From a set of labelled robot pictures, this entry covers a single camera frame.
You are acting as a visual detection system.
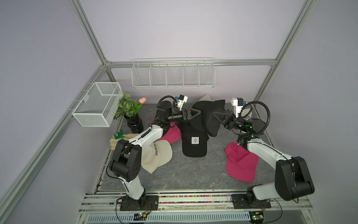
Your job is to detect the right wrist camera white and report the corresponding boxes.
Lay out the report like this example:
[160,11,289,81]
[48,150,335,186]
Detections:
[231,98,244,118]

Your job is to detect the green circuit board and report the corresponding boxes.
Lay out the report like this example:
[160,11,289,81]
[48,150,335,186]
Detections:
[249,211,264,224]
[133,213,147,221]

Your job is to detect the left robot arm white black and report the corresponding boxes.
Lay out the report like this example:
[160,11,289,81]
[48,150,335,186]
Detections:
[106,96,201,206]

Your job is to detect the small green toy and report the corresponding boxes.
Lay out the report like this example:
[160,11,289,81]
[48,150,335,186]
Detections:
[113,129,124,140]

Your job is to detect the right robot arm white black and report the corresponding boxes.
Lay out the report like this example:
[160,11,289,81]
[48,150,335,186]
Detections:
[212,101,315,204]

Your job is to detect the white slotted cable duct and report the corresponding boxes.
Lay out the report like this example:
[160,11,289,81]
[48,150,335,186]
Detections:
[85,211,251,224]

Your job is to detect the green artificial plant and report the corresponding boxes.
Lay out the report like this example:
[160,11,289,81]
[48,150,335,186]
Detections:
[113,92,142,119]

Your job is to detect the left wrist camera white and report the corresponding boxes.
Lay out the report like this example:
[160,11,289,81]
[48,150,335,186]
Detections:
[176,95,188,110]

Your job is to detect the cream cap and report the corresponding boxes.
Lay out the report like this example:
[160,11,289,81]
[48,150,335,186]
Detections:
[241,108,253,120]
[141,140,172,174]
[199,94,212,101]

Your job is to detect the black cap with white label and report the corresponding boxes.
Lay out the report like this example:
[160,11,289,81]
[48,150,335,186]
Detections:
[180,122,209,158]

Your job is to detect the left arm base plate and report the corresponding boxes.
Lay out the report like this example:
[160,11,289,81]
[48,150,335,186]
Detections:
[119,195,159,211]

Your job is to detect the pink cap right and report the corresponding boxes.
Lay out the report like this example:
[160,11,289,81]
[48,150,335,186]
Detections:
[225,142,259,183]

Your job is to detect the pink cap left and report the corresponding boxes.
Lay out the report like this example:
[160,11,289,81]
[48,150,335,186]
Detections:
[152,119,181,144]

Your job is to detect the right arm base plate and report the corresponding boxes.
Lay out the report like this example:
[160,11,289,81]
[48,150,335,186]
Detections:
[230,194,271,210]

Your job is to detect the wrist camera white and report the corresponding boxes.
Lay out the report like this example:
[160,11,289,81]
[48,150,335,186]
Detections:
[176,95,188,110]
[231,98,244,118]

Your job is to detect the long white wire shelf basket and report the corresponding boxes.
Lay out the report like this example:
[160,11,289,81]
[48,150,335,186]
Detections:
[131,57,216,88]

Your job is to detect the pink tulip flower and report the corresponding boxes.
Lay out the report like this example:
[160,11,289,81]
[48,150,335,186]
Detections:
[139,98,147,104]

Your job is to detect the cream cap front left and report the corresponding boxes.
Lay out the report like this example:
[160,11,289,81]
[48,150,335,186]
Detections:
[141,140,172,174]

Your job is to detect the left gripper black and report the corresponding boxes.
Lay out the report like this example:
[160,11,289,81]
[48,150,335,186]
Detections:
[167,108,200,123]

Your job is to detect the cream cap back right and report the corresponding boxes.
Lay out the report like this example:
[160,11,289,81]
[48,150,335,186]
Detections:
[241,108,253,120]

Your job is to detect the green circuit board right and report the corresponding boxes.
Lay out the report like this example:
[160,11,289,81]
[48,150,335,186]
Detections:
[249,211,264,224]

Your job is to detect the pink cap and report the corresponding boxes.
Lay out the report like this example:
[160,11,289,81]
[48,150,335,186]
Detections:
[225,142,259,183]
[152,119,181,144]

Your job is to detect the cream cap back centre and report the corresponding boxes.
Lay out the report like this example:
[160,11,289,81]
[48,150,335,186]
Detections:
[199,94,212,101]

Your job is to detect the black plant pot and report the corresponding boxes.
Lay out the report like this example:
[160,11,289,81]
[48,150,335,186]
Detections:
[124,114,144,133]

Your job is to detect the green circuit board left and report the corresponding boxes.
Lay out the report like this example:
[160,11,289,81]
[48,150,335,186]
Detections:
[133,213,147,221]

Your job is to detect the white wire cube basket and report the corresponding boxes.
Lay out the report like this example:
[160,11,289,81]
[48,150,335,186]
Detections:
[72,82,123,127]

